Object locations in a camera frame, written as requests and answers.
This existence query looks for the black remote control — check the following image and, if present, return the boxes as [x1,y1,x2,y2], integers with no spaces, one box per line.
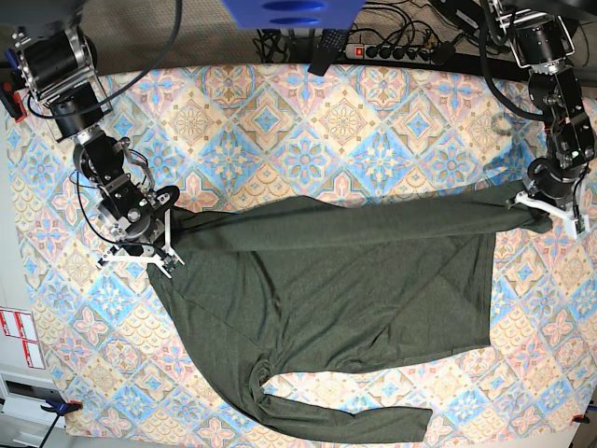
[308,29,349,77]

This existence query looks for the blue plastic box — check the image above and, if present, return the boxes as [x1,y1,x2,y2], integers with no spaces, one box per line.
[222,0,365,30]

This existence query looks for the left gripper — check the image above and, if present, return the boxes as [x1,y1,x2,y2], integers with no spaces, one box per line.
[524,157,589,227]

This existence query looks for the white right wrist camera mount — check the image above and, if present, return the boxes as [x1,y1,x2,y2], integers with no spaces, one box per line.
[96,210,186,278]

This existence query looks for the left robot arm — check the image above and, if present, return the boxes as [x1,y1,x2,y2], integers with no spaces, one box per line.
[479,1,596,236]

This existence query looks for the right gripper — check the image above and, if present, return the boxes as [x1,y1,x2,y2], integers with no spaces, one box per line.
[97,184,180,245]

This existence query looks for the blue clamp lower left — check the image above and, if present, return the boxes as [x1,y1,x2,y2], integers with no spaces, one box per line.
[39,399,83,448]

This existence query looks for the dark green long-sleeve shirt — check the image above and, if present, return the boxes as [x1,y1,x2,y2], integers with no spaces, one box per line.
[147,181,552,444]

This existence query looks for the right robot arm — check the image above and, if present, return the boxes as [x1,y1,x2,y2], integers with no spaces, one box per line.
[1,14,180,258]

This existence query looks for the white power strip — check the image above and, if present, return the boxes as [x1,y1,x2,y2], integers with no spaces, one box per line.
[344,44,431,63]

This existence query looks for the colourful patterned tablecloth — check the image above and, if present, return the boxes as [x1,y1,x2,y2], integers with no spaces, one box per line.
[1,65,596,447]

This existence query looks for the red white label stickers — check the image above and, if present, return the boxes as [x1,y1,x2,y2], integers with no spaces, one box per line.
[1,308,45,370]

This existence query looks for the orange clamp right edge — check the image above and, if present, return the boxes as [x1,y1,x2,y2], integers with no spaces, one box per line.
[573,414,590,424]

